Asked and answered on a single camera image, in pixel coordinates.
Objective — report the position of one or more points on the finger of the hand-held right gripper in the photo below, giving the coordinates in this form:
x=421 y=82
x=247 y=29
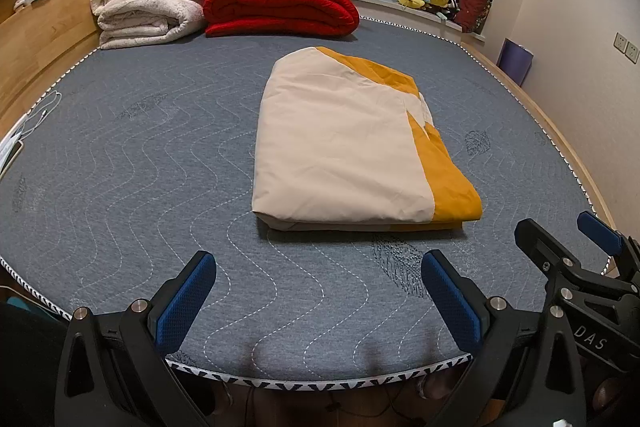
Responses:
x=597 y=227
x=532 y=237

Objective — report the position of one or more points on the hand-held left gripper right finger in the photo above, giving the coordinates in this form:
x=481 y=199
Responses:
x=450 y=302

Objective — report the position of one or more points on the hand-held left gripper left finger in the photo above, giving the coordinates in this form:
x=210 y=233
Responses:
x=185 y=302

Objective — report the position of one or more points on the cream and yellow hoodie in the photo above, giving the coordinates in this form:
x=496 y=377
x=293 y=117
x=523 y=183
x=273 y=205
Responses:
x=340 y=142

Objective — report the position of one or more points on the grey quilted mattress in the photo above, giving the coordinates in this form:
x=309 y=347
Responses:
x=150 y=157

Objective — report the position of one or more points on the purple folder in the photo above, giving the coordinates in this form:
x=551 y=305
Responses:
x=516 y=62

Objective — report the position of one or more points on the white flat device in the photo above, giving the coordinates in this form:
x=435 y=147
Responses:
x=9 y=152

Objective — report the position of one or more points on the dark red cushion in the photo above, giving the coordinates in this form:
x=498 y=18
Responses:
x=472 y=7

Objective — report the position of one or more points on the white window ledge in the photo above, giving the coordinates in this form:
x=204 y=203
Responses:
x=395 y=4

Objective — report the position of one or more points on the cream folded fleece blanket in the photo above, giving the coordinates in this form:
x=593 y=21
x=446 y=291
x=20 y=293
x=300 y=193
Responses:
x=145 y=7

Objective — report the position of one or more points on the red folded blanket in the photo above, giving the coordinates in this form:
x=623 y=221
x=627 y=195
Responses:
x=280 y=4

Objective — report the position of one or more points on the white wall socket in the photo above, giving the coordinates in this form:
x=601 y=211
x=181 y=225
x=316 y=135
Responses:
x=634 y=52
x=621 y=42

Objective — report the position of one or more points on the wooden bed frame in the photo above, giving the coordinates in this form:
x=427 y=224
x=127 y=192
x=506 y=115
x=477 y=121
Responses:
x=35 y=37

